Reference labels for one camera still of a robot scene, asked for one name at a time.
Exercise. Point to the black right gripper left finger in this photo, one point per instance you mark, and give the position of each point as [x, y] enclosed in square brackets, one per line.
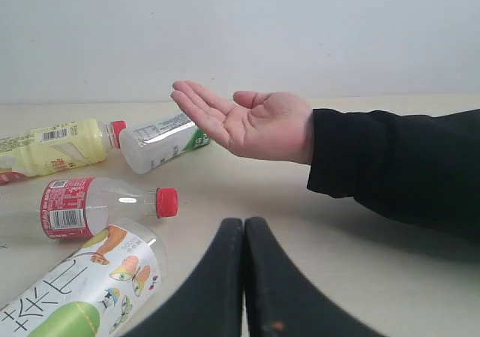
[210, 301]

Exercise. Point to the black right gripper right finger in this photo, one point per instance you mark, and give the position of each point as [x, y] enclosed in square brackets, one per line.
[280, 300]

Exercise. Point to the clear bottle green white label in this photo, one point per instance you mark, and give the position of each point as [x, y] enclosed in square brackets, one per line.
[151, 144]

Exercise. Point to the clear cola bottle red label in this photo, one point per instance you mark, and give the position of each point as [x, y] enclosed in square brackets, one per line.
[82, 207]

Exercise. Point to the yellow juice bottle red cap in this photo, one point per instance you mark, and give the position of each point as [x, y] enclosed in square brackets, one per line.
[61, 147]

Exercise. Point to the person's open bare hand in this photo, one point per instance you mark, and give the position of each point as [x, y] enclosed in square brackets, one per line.
[276, 126]

